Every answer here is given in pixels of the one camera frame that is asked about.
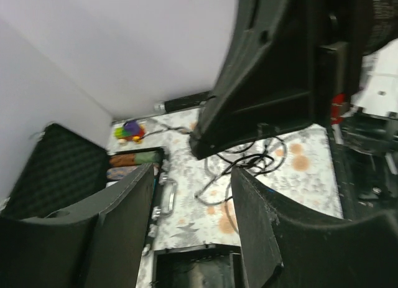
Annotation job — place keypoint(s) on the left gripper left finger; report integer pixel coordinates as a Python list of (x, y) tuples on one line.
[(96, 242)]

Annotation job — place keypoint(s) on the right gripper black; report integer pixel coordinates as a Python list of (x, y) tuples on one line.
[(266, 85)]

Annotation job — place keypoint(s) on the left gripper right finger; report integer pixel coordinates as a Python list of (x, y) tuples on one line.
[(286, 244)]

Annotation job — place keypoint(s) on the black cylindrical flashlight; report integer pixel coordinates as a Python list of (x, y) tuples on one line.
[(181, 103)]

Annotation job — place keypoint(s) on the black plastic bin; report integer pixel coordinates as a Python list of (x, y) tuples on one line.
[(207, 265)]

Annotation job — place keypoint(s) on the floral table mat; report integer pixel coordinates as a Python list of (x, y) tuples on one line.
[(303, 171)]

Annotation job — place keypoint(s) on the black poker chip case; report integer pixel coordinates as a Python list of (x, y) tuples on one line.
[(65, 168)]

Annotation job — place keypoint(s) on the colourful toy block train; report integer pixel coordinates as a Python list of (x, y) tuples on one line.
[(130, 131)]

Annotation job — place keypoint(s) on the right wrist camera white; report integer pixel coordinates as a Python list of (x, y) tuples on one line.
[(376, 91)]

